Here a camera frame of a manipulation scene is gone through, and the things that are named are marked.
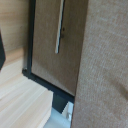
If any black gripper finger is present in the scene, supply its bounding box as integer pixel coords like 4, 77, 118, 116
0, 32, 7, 72

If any brown drawer with cabinet lid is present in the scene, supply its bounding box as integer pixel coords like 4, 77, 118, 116
70, 0, 128, 128

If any brown drawer cabinet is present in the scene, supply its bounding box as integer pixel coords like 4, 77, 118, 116
21, 0, 76, 115

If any silver handle of floor drawer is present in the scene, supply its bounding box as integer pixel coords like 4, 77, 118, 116
54, 0, 67, 55

